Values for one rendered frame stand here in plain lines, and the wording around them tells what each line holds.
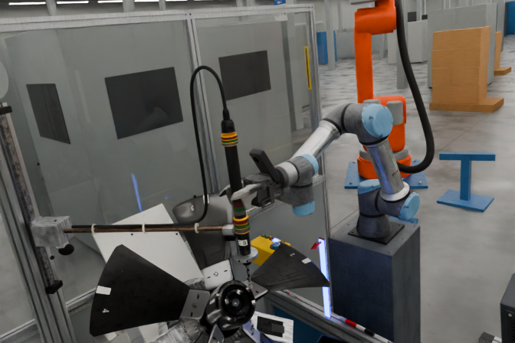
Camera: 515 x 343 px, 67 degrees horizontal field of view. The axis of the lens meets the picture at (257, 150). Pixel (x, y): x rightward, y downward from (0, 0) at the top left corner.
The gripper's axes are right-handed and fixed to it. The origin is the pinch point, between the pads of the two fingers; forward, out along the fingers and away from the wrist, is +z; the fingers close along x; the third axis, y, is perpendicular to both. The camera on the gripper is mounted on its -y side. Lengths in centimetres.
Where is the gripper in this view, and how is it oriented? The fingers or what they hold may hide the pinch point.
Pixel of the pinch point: (227, 193)
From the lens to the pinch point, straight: 107.0
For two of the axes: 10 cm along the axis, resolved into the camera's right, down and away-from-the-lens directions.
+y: 1.1, 9.6, 2.7
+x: -6.9, -1.2, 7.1
